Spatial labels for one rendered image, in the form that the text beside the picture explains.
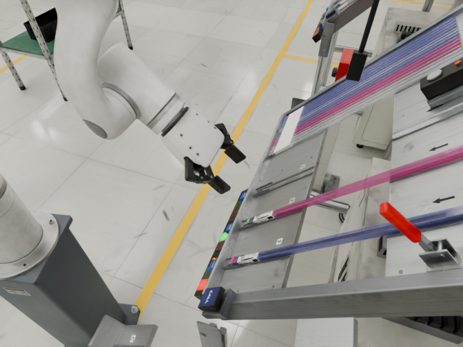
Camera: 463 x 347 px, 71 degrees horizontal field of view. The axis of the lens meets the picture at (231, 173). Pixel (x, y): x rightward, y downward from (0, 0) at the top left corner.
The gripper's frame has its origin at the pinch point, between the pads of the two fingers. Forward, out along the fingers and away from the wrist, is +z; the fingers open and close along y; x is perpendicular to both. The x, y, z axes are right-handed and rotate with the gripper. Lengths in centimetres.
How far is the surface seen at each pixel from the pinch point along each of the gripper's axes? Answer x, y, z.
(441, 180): 32.6, 3.8, 15.6
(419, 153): 29.7, -3.8, 15.5
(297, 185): 3.1, -7.8, 14.7
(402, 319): 8, 6, 49
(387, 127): -20, -124, 81
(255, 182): -11.9, -14.1, 12.5
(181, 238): -93, -29, 31
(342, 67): 0, -79, 21
